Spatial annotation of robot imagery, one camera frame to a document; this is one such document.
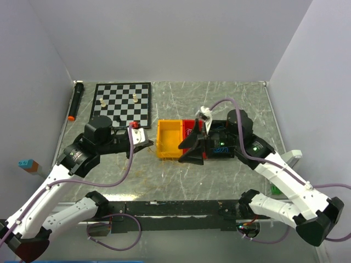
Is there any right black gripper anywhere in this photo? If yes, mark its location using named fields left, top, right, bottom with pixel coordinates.
left=178, top=118, right=240, bottom=165

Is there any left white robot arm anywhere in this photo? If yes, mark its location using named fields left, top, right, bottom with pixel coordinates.
left=1, top=116, right=153, bottom=262

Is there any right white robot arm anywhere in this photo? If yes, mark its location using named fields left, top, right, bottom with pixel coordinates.
left=178, top=106, right=344, bottom=247

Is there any red plastic bin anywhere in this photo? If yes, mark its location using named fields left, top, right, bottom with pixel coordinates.
left=182, top=119, right=206, bottom=158

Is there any yellow plastic bin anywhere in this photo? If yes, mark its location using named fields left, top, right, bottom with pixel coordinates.
left=156, top=119, right=183, bottom=159

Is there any black plastic bin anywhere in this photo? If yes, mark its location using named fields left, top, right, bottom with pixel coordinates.
left=205, top=121, right=235, bottom=159

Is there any black white chessboard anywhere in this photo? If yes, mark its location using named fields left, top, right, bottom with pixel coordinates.
left=90, top=82, right=151, bottom=129

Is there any cream chess piece left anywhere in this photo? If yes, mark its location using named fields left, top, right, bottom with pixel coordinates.
left=99, top=98, right=106, bottom=108

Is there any black marker orange cap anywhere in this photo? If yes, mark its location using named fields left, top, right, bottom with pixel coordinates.
left=67, top=82, right=84, bottom=122

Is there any green toy brick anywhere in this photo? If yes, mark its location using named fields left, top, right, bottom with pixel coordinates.
left=271, top=185, right=282, bottom=195

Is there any white scanner device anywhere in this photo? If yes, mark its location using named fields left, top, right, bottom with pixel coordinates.
left=281, top=150, right=303, bottom=169

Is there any blue brown toy block stick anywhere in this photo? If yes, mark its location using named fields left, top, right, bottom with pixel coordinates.
left=18, top=159, right=46, bottom=178

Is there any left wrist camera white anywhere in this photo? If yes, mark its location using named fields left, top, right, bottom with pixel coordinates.
left=131, top=128, right=148, bottom=145

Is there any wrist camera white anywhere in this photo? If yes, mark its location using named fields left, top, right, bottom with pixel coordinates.
left=195, top=106, right=213, bottom=134
left=131, top=128, right=148, bottom=145

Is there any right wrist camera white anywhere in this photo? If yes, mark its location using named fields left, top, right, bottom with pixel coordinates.
left=195, top=106, right=213, bottom=134

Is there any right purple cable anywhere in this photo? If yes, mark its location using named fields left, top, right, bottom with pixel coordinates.
left=211, top=98, right=351, bottom=244

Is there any purple cable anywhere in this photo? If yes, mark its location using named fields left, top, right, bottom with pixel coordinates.
left=0, top=131, right=142, bottom=250
left=211, top=98, right=351, bottom=244

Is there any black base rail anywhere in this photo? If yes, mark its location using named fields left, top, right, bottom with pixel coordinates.
left=75, top=199, right=271, bottom=234

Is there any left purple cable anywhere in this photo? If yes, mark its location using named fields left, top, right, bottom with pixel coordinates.
left=0, top=131, right=142, bottom=250

